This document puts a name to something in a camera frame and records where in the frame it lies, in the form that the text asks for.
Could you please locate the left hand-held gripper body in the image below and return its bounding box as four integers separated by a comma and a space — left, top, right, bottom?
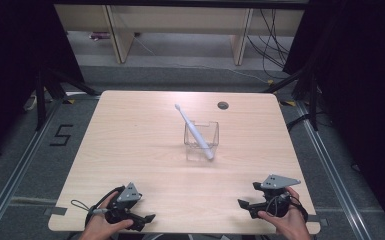
104, 181, 144, 225

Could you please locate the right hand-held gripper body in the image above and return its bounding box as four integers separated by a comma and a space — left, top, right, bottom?
248, 173, 302, 220

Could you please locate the clear plastic holder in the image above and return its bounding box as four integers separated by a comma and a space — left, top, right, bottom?
183, 120, 221, 162

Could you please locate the white electric toothbrush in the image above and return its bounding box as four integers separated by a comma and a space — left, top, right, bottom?
174, 103, 216, 161

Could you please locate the person's right hand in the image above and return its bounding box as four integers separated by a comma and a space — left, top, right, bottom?
257, 185, 312, 240

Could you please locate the person's left hand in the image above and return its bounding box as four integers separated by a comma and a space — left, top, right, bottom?
79, 191, 135, 240

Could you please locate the black metal stand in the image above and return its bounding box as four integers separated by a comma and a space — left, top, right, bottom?
262, 65, 322, 132
34, 65, 102, 132

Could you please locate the black curtain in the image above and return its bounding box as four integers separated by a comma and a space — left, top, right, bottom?
0, 0, 85, 168
282, 0, 385, 231

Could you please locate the pink thing on floor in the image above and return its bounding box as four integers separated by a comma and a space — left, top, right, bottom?
88, 31, 112, 42

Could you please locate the wooden shelf unit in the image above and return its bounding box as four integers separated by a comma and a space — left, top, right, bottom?
53, 2, 307, 66

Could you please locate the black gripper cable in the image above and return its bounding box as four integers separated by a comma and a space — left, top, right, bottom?
267, 193, 310, 224

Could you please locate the thin black cable loop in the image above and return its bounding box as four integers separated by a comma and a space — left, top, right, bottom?
70, 198, 98, 213

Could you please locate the metal floor rail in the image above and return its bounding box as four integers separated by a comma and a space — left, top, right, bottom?
295, 100, 375, 240
0, 98, 65, 240

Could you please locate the bundle of black cables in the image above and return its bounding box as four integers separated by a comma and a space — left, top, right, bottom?
245, 8, 293, 80

